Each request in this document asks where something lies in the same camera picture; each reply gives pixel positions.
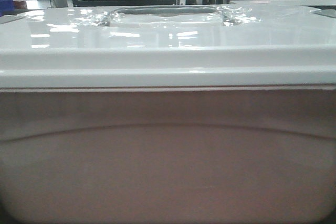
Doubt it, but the blue crate far left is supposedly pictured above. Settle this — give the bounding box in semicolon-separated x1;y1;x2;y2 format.
0;0;15;16

